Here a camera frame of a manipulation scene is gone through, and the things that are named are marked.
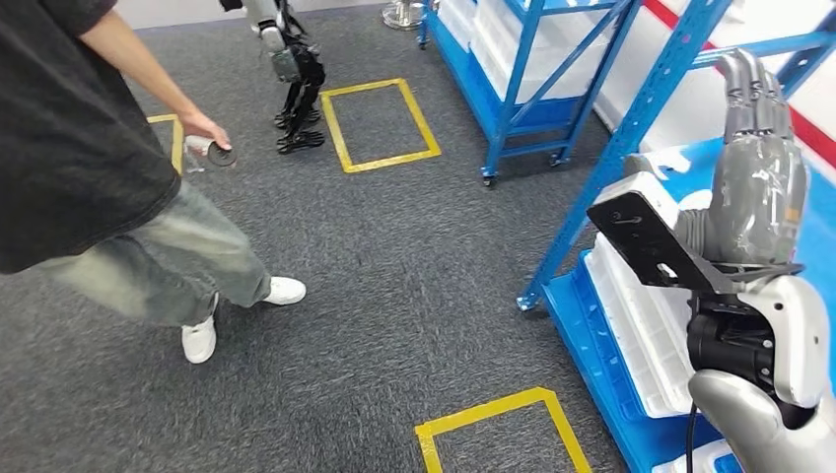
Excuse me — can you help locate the person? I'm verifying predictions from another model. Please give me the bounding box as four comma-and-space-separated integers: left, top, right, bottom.
0, 0, 309, 366

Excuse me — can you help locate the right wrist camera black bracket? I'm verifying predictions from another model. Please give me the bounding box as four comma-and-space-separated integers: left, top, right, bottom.
586, 172, 804, 295

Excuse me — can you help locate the blue rack holding white bins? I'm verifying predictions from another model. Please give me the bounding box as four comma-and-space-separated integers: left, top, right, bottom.
417, 0, 645, 187

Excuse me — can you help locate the black silver humanoid robot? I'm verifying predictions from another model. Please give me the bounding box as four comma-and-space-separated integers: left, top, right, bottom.
218, 0, 328, 156

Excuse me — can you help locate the black hanging arm cable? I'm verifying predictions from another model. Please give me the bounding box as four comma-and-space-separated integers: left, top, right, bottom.
684, 401, 701, 473

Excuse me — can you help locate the blue metal shelf rack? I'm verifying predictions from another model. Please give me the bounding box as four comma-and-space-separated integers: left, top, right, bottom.
516, 0, 836, 473

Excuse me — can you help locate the chrome round stand base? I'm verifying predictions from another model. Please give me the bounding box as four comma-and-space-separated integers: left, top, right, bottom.
382, 0, 426, 32

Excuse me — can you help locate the person's hand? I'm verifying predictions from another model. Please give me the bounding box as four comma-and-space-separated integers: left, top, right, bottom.
179, 110, 234, 153

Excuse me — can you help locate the white black handheld controller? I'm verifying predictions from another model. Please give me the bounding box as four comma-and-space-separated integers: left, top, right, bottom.
184, 135, 239, 172

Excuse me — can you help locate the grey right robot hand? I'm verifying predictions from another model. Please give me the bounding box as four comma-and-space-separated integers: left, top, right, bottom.
623, 48, 811, 266

